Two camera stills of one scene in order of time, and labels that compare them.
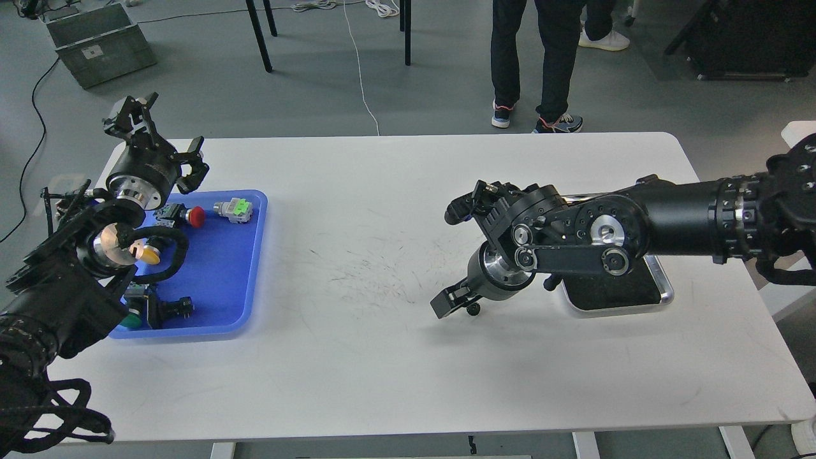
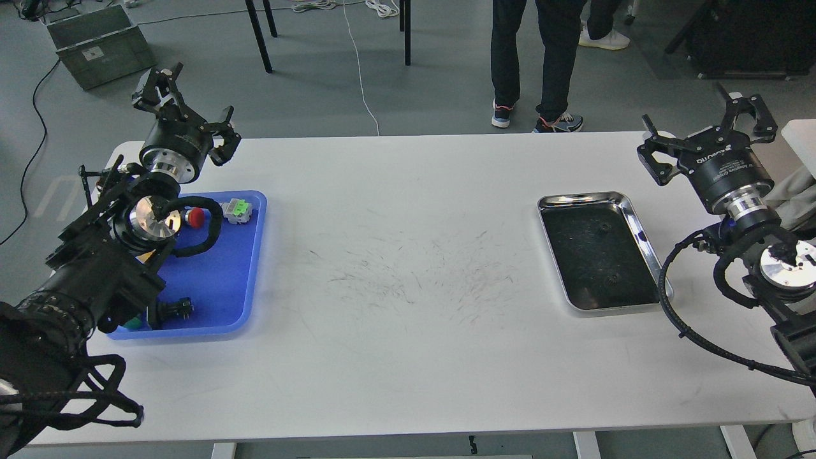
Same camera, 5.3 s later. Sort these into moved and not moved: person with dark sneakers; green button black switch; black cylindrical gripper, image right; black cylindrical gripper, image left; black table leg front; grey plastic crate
Moved: black cylindrical gripper, image left; black cylindrical gripper, image right
Not moved: black table leg front; grey plastic crate; green button black switch; person with dark sneakers
